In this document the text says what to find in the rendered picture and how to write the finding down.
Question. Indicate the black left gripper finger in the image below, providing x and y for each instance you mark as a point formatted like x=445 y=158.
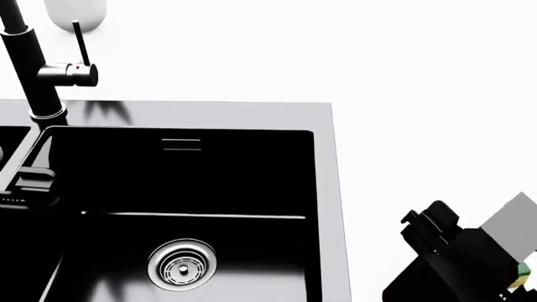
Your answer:
x=35 y=199
x=37 y=178

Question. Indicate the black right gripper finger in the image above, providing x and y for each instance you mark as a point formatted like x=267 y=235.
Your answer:
x=440 y=217
x=416 y=231

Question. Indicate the green and yellow sponge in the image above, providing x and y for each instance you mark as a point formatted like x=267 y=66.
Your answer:
x=521 y=275

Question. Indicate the round metal sink drain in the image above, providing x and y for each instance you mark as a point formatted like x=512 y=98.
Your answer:
x=182 y=265

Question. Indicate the black sink basin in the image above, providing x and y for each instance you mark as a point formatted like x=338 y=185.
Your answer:
x=235 y=116

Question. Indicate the black kitchen faucet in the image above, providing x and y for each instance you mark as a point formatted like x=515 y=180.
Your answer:
x=26 y=56

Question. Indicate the white round vase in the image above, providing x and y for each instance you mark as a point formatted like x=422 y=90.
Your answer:
x=75 y=12

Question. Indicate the grey camera box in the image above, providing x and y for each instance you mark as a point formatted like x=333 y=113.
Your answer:
x=514 y=225

